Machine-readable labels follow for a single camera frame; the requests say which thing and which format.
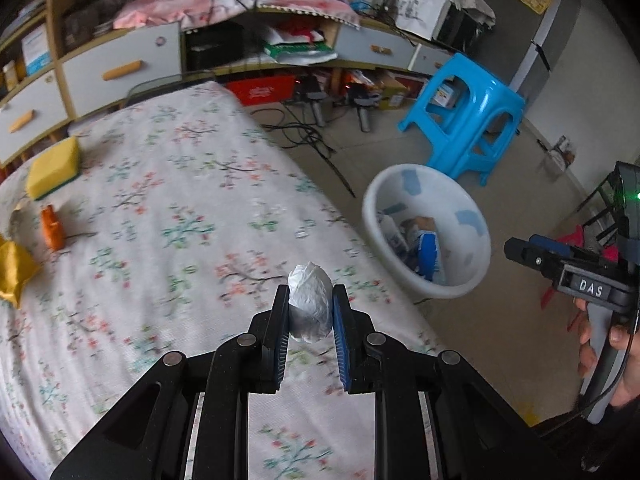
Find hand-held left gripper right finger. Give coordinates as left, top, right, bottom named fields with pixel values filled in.
left=331, top=284, right=581, bottom=480

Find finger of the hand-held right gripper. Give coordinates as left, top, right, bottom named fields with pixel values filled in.
left=530, top=234, right=601, bottom=263
left=503, top=237, right=564, bottom=284

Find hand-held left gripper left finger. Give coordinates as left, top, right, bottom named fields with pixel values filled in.
left=50, top=285, right=291, bottom=480

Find white paper ball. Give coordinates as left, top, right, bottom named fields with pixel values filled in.
left=288, top=261, right=333, bottom=343

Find white plastic basin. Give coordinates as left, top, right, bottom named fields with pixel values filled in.
left=362, top=165, right=492, bottom=298

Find person's right hand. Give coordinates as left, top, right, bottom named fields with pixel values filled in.
left=574, top=297, right=640, bottom=408

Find blue plastic stool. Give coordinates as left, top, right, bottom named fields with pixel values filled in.
left=397, top=52, right=526, bottom=188

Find red box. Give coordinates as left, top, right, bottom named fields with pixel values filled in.
left=227, top=75, right=297, bottom=107

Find small orange bottle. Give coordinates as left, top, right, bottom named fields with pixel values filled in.
left=41, top=205, right=66, bottom=250

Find cloth covered microwave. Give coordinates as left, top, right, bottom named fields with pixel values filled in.
left=395, top=0, right=496, bottom=53

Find white corner desk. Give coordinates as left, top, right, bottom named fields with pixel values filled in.
left=180, top=2, right=456, bottom=81

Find yellow snack bag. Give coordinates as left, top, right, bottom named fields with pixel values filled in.
left=0, top=237, right=42, bottom=309

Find yellow green sponge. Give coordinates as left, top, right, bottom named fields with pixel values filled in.
left=26, top=136, right=82, bottom=201

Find green white pack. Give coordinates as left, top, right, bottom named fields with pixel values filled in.
left=264, top=40, right=337, bottom=65

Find black box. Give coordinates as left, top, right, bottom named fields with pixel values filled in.
left=185, top=22, right=246, bottom=72

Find pink cloth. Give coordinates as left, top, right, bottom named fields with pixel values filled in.
left=114, top=0, right=361, bottom=31

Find blue white box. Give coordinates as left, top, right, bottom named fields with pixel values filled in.
left=22, top=27, right=56, bottom=76

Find wooden shelf cabinet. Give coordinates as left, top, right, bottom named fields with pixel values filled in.
left=0, top=0, right=183, bottom=171

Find black floor cables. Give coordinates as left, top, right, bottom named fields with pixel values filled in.
left=252, top=105, right=357, bottom=198

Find grey drawer with wooden handle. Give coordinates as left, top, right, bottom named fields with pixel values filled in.
left=0, top=70, right=68, bottom=163
left=60, top=22, right=182, bottom=116

